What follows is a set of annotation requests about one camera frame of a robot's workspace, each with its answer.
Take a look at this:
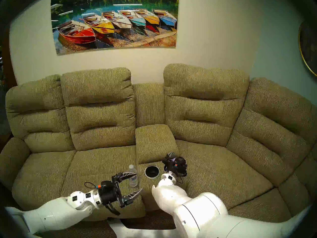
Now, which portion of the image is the colourful boats wall poster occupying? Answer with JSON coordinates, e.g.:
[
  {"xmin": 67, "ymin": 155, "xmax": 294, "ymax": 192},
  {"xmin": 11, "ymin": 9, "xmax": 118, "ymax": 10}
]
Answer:
[{"xmin": 51, "ymin": 0, "xmax": 179, "ymax": 56}]

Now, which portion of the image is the clear plastic water bottle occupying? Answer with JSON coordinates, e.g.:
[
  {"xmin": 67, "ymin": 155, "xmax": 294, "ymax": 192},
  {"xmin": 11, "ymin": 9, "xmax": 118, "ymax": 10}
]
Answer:
[{"xmin": 128, "ymin": 165, "xmax": 139, "ymax": 187}]

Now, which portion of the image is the steel ring cup holder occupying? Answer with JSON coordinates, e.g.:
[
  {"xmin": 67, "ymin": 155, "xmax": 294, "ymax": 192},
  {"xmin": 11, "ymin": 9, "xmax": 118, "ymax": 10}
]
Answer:
[{"xmin": 144, "ymin": 165, "xmax": 160, "ymax": 179}]

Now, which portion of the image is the olive green fabric sofa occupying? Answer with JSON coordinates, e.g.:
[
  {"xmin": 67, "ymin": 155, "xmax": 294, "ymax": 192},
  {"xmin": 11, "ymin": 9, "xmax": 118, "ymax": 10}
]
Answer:
[{"xmin": 0, "ymin": 63, "xmax": 317, "ymax": 222}]

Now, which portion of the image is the round gold-rimmed wall clock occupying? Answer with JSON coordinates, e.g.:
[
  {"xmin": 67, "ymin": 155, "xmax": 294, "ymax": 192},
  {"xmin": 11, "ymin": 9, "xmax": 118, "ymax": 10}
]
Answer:
[{"xmin": 298, "ymin": 21, "xmax": 317, "ymax": 78}]

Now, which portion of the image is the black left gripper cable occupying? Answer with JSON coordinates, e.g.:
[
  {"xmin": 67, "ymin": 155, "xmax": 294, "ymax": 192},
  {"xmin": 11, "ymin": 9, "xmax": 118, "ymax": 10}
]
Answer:
[{"xmin": 84, "ymin": 182, "xmax": 121, "ymax": 216}]

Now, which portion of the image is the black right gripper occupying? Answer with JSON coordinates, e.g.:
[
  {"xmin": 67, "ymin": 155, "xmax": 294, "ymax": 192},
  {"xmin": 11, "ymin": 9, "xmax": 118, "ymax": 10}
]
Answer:
[{"xmin": 164, "ymin": 152, "xmax": 188, "ymax": 177}]

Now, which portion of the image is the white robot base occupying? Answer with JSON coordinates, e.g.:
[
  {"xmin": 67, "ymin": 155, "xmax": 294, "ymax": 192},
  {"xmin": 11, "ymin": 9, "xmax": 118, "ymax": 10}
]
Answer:
[{"xmin": 108, "ymin": 216, "xmax": 179, "ymax": 238}]

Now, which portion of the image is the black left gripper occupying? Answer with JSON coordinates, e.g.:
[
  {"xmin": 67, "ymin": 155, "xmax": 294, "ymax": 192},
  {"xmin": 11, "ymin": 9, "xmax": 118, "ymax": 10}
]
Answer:
[{"xmin": 99, "ymin": 172, "xmax": 143, "ymax": 208}]

